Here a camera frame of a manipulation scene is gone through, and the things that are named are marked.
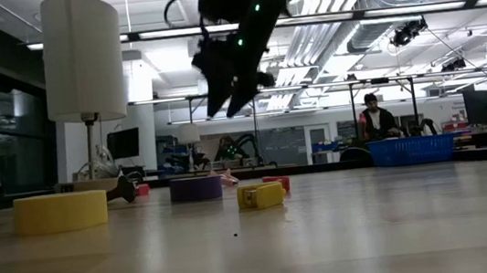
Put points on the dark grey binder clip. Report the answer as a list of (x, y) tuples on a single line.
[(127, 188)]

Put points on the yellow tape roll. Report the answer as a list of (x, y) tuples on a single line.
[(61, 212)]

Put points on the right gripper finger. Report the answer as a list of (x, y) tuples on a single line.
[(221, 86), (246, 83)]

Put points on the black aluminium table frame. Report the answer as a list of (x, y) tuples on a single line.
[(329, 164)]

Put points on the white shade wooden base lamp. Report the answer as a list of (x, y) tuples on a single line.
[(80, 58)]

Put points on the red clip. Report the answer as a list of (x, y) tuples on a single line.
[(278, 179)]

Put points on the yellow small clip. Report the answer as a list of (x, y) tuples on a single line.
[(262, 196)]

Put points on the black chair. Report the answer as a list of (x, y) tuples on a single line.
[(353, 153)]

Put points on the black ceiling rig camera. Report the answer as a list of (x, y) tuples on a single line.
[(406, 34)]

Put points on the clear plastic bundle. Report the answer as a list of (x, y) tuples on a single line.
[(102, 164)]

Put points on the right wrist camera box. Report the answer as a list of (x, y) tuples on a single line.
[(203, 58)]

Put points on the black background robot arm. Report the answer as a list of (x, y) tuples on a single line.
[(428, 123), (247, 136)]

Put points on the blue plastic bin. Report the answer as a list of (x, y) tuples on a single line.
[(410, 150)]

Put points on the purple tape roll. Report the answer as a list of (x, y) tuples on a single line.
[(195, 189)]

